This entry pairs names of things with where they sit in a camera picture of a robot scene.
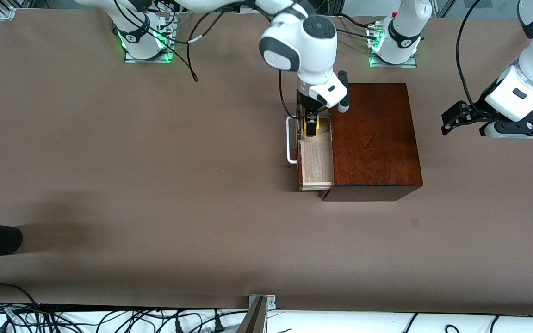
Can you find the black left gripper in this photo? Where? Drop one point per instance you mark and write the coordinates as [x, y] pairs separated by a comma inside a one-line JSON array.
[[478, 112]]

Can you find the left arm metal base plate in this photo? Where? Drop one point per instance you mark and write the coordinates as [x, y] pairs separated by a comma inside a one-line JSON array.
[[410, 63]]

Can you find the small metal bracket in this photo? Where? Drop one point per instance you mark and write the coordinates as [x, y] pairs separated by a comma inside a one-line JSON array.
[[270, 302]]

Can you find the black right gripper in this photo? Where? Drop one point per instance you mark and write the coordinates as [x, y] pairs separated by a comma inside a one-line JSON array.
[[307, 106]]

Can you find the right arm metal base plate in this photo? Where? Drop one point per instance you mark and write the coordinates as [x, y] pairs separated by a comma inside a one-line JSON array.
[[155, 59]]

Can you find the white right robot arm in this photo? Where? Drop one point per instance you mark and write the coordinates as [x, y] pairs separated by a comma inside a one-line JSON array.
[[303, 46]]

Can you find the wooden drawer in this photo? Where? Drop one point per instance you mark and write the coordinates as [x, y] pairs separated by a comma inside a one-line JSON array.
[[315, 157]]

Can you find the dark wooden cabinet box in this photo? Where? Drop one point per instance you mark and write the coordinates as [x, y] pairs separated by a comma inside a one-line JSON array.
[[373, 138]]

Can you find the yellow cube block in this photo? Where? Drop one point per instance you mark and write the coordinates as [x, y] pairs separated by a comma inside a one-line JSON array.
[[310, 128]]

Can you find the grey aluminium profile bar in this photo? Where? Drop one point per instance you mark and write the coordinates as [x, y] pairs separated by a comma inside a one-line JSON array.
[[253, 321]]

